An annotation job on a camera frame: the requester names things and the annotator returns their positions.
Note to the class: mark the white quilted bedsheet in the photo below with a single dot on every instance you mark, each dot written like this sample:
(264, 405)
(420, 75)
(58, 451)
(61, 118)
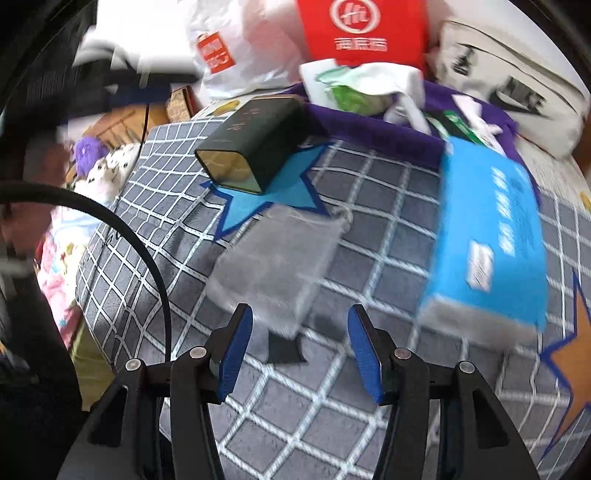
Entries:
(563, 177)

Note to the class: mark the grey translucent pouch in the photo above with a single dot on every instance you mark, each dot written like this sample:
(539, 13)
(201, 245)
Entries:
(272, 263)

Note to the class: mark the green sachet packet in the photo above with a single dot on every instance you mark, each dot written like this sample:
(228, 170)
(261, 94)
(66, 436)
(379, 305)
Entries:
(466, 130)

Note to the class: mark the purple plush toy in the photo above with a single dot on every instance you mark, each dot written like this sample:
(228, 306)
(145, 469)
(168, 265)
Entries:
(90, 154)

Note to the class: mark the white plastic bag red logo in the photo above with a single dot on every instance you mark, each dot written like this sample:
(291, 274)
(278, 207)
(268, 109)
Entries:
(249, 50)

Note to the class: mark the beige waist bag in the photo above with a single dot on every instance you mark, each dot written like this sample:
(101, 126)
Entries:
(503, 69)

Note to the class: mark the plain wooden box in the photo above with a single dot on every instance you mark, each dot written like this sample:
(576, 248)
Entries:
(124, 124)

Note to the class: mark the purple cloth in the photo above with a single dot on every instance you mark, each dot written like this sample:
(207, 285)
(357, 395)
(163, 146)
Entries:
(351, 124)

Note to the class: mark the patterned brown box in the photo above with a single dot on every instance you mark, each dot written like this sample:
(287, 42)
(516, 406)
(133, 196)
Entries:
(182, 104)

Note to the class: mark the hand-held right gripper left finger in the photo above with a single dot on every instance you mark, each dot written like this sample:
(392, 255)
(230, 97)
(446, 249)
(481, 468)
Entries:
(235, 350)

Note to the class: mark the green and white plastic bag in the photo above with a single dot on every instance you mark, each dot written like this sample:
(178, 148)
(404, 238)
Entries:
(351, 90)

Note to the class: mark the red paper bag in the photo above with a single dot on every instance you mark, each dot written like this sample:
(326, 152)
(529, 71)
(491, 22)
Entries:
(364, 27)

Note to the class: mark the small yellow object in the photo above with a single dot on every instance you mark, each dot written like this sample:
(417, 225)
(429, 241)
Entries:
(586, 199)

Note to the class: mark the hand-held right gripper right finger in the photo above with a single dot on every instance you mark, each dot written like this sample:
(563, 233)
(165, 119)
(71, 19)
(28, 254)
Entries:
(364, 355)

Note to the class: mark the grey checkered star blanket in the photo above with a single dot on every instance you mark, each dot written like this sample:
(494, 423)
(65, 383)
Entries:
(369, 221)

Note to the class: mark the blue tissue pack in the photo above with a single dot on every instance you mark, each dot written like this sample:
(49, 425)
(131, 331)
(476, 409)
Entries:
(489, 230)

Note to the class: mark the white spotted plush toy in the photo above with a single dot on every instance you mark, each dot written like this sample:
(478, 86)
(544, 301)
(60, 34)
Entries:
(108, 168)

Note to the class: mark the pink printed cloth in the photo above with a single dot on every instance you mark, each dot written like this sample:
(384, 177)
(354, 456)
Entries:
(57, 277)

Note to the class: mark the white cloth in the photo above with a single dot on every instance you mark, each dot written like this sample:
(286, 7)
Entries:
(138, 57)

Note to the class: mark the dark green box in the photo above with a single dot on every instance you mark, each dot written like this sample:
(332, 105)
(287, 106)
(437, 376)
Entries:
(258, 138)

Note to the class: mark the crumpled white tissue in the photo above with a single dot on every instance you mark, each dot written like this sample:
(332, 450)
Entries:
(471, 108)

